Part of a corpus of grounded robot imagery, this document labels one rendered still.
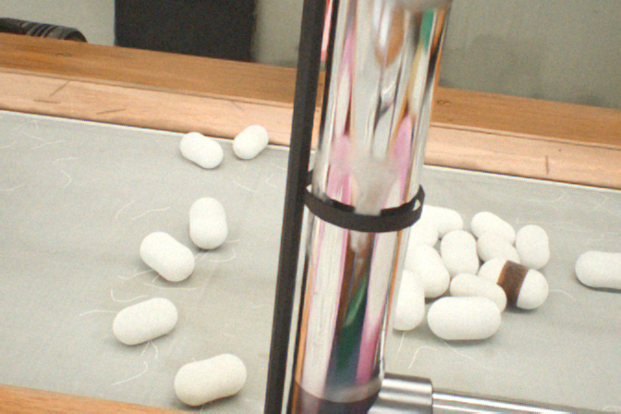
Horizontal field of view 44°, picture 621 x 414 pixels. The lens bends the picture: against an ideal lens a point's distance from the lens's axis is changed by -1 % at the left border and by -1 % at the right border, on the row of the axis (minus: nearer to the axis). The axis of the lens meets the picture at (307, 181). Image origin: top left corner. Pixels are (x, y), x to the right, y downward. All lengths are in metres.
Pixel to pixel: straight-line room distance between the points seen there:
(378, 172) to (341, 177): 0.01
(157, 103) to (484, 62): 2.05
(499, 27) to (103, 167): 2.11
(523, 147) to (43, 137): 0.35
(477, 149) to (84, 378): 0.34
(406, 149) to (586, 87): 2.54
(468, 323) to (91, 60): 0.40
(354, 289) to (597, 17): 2.47
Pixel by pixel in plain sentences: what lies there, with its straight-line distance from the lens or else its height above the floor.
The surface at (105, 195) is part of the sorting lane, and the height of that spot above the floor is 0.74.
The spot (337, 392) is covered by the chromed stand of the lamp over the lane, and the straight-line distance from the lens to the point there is 0.19.
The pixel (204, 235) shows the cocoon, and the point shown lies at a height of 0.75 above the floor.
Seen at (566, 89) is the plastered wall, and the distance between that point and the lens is 2.67.
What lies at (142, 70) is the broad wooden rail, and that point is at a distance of 0.64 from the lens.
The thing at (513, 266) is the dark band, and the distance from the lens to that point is 0.43.
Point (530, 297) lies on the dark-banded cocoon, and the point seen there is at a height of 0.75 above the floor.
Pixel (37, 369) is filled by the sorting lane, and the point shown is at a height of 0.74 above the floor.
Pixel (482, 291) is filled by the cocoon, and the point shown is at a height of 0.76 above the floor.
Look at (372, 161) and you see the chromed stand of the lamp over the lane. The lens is 0.15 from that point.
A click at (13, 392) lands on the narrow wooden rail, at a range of 0.32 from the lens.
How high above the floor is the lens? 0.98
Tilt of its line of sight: 27 degrees down
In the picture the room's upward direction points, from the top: 6 degrees clockwise
